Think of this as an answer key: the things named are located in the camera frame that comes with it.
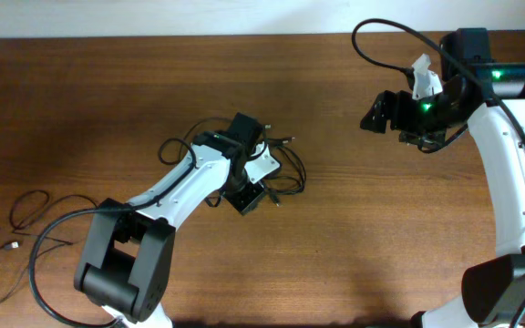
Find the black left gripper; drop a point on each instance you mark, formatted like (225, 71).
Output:
(245, 200)

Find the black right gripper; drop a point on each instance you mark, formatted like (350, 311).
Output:
(382, 105)

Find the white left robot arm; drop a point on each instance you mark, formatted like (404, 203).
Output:
(125, 265)

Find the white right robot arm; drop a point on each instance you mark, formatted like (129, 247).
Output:
(472, 94)

